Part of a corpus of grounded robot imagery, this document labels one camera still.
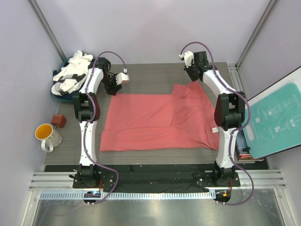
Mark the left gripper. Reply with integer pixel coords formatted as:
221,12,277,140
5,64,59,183
101,74,122,96

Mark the pink t-shirt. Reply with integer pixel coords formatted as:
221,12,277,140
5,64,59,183
100,81,219,152

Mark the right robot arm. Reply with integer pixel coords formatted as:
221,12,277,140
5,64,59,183
180,51,245,187

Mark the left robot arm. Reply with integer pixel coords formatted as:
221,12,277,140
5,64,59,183
72,57,122,188

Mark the white t-shirt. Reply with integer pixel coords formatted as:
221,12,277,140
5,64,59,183
51,50,93,96

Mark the teal laundry basket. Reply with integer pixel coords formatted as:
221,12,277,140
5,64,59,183
50,55,94,102

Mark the small red box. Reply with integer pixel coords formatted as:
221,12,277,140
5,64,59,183
51,114,67,128

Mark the white mug orange inside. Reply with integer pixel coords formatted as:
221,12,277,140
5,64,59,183
35,124,63,153

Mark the blue patterned book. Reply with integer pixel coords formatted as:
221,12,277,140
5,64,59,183
236,130,250,154

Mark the black board clip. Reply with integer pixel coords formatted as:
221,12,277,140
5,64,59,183
243,146,250,153

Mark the teal instruction board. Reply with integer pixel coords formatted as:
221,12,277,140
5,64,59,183
243,68,301,159

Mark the red book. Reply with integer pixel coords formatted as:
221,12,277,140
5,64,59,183
237,154,265,163

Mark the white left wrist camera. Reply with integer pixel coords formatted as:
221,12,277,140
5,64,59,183
115,68,129,85

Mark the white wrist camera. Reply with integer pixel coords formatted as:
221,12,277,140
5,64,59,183
179,51,194,68
115,68,129,85

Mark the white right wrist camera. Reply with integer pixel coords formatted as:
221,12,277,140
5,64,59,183
179,51,194,68

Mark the aluminium frame rail right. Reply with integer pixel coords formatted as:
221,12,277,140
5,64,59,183
227,63,247,99

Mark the right aluminium corner post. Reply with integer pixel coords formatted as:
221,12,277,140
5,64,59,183
235,0,279,69

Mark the aluminium corner post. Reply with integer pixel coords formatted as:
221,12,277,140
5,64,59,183
27,0,66,61
235,0,279,69

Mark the left aluminium corner post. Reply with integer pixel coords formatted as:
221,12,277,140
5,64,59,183
27,0,66,61

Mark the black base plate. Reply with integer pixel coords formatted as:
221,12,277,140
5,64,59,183
69,164,240,189

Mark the aluminium front rail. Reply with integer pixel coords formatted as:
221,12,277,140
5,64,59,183
29,170,286,201

